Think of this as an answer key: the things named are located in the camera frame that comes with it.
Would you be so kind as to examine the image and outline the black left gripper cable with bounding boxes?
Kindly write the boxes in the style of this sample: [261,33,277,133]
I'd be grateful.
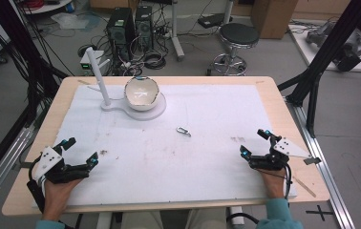
[26,155,47,215]

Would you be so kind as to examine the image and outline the person's left hand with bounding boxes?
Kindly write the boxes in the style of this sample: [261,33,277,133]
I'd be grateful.
[41,177,85,222]

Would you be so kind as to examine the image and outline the brown cardboard box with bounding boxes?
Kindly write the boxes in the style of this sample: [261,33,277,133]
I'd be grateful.
[250,0,300,40]

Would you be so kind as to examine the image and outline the silver metal carabiner clip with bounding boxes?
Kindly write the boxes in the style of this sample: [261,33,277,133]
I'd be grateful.
[176,126,193,138]

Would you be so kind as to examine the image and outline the large black computer tower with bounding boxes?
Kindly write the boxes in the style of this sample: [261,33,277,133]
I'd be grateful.
[106,6,138,53]

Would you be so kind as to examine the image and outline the slim black computer tower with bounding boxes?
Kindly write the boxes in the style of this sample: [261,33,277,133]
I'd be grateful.
[134,4,155,52]

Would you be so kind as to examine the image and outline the white power supply box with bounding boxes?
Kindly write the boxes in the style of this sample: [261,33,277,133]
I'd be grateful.
[79,50,112,77]

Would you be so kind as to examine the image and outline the black flat device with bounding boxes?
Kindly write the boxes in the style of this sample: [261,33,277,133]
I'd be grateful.
[197,12,234,30]

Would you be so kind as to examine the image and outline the black cable under table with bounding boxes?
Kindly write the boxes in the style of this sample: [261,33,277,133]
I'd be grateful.
[225,211,262,227]

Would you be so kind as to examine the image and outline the clear plastic sheet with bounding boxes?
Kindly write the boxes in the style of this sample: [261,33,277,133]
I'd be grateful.
[50,11,91,31]

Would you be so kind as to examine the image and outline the white desk leg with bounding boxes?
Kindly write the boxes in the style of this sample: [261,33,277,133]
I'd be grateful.
[168,0,186,62]

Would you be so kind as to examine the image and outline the coiled black cables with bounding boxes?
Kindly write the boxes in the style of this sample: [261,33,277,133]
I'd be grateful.
[141,50,168,71]

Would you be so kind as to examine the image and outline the person's right hand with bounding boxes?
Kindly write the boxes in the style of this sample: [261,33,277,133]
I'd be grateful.
[257,167,288,200]

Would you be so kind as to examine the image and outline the white stand with post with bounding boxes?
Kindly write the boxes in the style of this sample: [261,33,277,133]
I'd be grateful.
[85,46,168,122]

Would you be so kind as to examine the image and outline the white bowl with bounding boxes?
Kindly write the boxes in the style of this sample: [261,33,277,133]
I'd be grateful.
[123,75,160,113]

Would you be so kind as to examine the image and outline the black metal frame with cables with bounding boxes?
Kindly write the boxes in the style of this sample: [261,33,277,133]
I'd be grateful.
[0,0,70,192]

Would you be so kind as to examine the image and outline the thin wooden stick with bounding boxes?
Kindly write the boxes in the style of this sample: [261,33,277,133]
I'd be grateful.
[292,176,318,198]

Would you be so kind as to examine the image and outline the aluminium floor rail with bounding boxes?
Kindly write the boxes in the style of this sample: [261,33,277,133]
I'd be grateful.
[284,94,357,229]
[0,126,35,219]

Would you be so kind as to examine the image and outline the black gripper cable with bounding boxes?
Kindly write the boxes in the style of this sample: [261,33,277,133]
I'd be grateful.
[258,162,295,202]
[26,155,47,215]

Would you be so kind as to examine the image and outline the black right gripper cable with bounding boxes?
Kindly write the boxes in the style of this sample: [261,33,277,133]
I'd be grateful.
[258,162,295,202]

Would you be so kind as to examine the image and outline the white table mat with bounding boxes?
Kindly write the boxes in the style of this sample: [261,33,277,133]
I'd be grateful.
[31,83,298,208]

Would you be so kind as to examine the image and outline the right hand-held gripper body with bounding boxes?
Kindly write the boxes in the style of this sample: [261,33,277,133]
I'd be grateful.
[248,136,323,172]

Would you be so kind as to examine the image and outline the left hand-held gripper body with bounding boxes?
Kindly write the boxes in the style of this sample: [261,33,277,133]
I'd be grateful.
[28,146,89,186]

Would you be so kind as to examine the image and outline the black round stool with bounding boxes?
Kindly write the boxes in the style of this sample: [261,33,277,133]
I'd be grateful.
[206,22,261,77]

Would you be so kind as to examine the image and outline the grey and black machine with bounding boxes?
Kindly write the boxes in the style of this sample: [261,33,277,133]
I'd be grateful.
[305,21,361,73]

